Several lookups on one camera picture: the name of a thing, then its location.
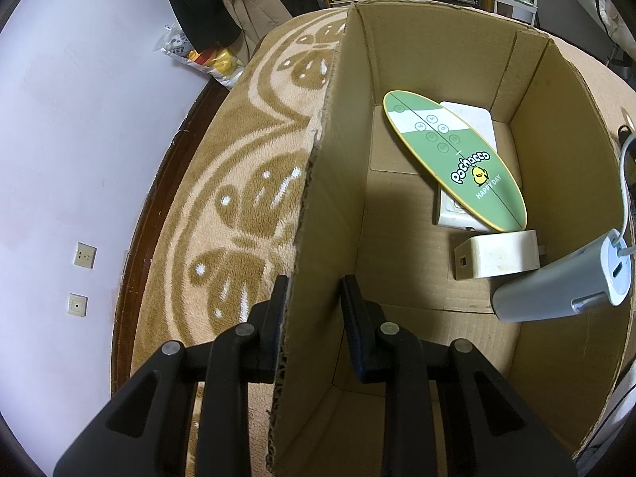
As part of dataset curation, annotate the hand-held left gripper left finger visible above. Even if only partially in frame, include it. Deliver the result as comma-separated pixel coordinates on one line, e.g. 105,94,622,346
52,275,290,477

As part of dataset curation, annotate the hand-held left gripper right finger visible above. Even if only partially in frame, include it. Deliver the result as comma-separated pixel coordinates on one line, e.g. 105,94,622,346
340,275,577,477

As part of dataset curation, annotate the cardboard box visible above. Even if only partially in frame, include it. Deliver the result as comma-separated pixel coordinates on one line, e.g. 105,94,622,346
266,0,636,477

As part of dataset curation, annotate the white charger adapter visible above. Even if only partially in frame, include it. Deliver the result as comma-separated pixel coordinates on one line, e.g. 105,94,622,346
451,230,547,280

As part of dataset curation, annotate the light blue power bank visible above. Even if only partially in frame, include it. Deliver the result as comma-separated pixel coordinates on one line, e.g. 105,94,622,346
491,132,636,324

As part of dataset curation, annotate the small oval skateboard deck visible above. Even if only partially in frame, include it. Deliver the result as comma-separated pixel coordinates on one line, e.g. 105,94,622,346
382,90,527,233

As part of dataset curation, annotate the white rectangular device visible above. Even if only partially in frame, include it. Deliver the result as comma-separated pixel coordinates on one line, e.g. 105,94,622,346
436,101,524,233

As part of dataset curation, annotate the plastic snack bag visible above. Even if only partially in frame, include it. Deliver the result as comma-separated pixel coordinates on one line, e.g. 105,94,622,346
151,22,248,91

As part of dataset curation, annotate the beige coat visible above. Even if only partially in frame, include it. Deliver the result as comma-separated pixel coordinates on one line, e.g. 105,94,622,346
209,0,296,60

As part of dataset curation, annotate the black coat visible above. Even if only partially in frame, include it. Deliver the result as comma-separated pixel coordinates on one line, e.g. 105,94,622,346
151,0,244,53

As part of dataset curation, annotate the dark wooden bed frame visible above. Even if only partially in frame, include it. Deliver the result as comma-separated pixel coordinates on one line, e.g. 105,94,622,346
110,77,249,408

